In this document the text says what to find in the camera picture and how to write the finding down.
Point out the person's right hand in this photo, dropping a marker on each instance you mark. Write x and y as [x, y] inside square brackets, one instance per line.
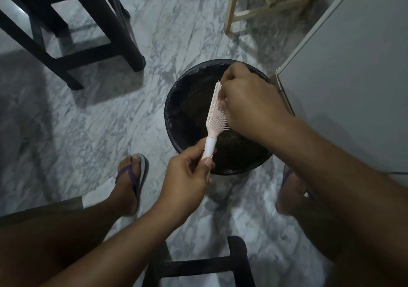
[255, 105]

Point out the person's left hand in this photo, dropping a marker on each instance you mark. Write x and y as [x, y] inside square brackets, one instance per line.
[185, 185]

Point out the pink hairbrush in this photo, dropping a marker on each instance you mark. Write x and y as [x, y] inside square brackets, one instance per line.
[215, 118]

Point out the black waste bin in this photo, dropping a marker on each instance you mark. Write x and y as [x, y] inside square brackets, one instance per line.
[188, 105]

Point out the person's right forearm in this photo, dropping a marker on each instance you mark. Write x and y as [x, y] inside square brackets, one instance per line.
[357, 194]

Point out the purple flip-flop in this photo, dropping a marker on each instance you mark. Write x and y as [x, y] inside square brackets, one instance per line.
[287, 175]
[144, 169]

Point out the black plastic stool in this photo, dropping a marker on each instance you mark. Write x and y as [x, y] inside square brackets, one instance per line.
[197, 264]

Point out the light wooden table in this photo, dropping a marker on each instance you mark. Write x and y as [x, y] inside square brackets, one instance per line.
[230, 9]

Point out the white cabinet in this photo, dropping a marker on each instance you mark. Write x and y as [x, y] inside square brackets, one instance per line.
[357, 73]

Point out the tall black stool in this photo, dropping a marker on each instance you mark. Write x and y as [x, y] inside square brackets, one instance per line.
[102, 13]

